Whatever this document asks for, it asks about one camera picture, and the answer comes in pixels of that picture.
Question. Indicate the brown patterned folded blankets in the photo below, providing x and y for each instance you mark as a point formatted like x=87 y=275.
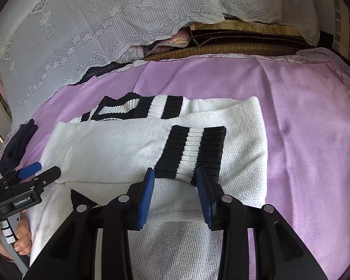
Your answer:
x=236 y=39

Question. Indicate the black lace cloth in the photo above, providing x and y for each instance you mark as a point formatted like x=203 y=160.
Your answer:
x=100 y=71

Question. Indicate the dark navy cloth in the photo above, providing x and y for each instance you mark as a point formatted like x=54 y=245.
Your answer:
x=17 y=143

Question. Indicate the pink patterned folded blanket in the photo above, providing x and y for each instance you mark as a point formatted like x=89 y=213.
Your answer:
x=178 y=39

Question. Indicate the person's left hand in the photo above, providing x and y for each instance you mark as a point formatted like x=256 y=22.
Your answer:
x=22 y=234

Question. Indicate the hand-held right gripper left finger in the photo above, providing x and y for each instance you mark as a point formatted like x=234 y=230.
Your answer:
x=145 y=198

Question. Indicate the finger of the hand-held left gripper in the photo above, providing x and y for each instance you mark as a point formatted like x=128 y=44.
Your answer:
x=29 y=170
x=48 y=175

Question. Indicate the white lace cover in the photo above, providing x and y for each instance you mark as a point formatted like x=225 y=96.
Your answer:
x=105 y=20

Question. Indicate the white sweater with black stripes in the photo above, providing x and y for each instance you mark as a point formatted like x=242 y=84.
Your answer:
x=119 y=145

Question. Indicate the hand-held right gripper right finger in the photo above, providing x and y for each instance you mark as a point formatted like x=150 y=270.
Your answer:
x=204 y=198

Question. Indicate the grey folded cloth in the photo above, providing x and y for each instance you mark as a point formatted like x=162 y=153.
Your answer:
x=132 y=54

